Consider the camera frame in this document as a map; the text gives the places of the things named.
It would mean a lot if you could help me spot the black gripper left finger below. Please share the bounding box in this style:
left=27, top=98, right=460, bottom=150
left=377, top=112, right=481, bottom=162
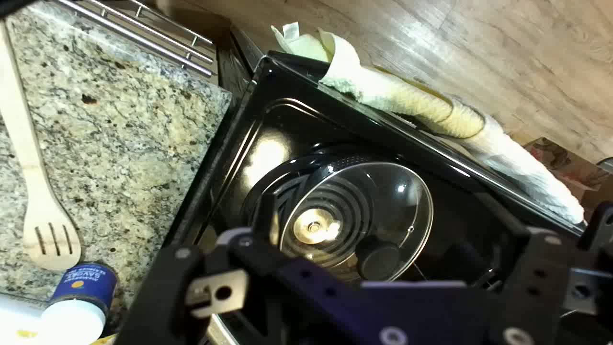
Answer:
left=115, top=246, right=249, bottom=345

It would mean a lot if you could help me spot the blue white-lidded jar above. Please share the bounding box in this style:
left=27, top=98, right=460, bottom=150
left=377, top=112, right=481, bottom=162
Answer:
left=40, top=263, right=117, bottom=345

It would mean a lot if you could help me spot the cream towel on oven handle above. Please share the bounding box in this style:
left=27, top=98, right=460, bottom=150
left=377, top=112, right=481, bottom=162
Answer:
left=272, top=22, right=584, bottom=225

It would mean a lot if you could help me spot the metal drawer handle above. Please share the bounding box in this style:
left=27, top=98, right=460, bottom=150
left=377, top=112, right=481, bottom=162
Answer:
left=57, top=0, right=218, bottom=81

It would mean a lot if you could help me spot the black electric stove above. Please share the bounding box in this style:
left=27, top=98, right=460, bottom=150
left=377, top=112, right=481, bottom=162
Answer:
left=167, top=52, right=580, bottom=288

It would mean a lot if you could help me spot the wooden slotted spatula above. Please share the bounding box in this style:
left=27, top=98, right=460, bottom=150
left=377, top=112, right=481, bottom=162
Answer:
left=0, top=24, right=82, bottom=271

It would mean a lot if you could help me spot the glass pot lid black knob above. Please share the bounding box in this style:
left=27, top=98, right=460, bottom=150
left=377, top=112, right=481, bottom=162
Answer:
left=278, top=162, right=435, bottom=284

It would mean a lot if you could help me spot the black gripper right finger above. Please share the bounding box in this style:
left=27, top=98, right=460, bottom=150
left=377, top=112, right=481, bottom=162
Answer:
left=490, top=229, right=573, bottom=345

